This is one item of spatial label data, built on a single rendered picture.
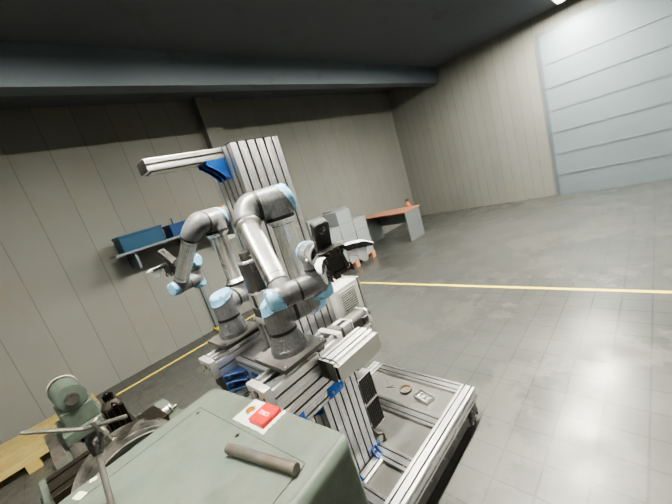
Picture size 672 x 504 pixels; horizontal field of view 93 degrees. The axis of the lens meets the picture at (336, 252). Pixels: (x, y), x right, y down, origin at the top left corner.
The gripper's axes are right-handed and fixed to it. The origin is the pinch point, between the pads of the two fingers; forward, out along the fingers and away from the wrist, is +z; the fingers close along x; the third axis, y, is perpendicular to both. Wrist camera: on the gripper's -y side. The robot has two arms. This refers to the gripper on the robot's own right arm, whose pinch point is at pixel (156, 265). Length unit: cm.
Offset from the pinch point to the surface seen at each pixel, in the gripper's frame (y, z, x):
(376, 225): 205, 66, 612
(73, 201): -71, 288, 140
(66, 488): 49, -27, -95
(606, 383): 169, -234, 73
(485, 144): 112, -212, 764
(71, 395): 40, 24, -62
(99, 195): -68, 278, 167
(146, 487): 19, -108, -100
